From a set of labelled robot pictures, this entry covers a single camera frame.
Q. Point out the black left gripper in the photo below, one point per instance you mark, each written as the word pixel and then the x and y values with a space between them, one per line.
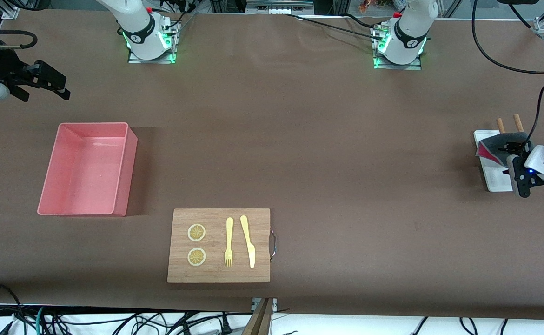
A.
pixel 516 148

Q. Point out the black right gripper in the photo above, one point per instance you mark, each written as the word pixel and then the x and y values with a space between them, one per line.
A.
pixel 3 66

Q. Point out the grey and pink cloth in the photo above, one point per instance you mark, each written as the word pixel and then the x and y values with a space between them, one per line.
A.
pixel 493 149

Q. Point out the white rectangular tray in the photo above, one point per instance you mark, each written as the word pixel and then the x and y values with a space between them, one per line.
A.
pixel 497 181

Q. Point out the pink plastic bin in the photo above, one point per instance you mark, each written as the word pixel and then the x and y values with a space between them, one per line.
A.
pixel 81 172

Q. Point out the lemon slice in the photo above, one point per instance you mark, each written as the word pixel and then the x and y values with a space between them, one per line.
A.
pixel 196 257
pixel 196 232

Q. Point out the yellow plastic fork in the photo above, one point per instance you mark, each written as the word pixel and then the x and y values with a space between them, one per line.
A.
pixel 229 232

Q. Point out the yellow plastic knife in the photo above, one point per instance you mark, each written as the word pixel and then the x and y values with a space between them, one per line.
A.
pixel 248 237

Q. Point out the wooden cutting board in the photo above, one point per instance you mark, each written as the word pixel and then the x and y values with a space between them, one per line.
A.
pixel 218 274

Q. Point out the wooden beam under table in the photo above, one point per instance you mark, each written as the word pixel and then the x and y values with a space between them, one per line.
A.
pixel 259 323

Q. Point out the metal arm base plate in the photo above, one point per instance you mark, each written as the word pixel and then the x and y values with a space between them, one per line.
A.
pixel 379 65
pixel 172 35

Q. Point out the aluminium frame bar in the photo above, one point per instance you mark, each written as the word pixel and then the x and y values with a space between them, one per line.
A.
pixel 279 7

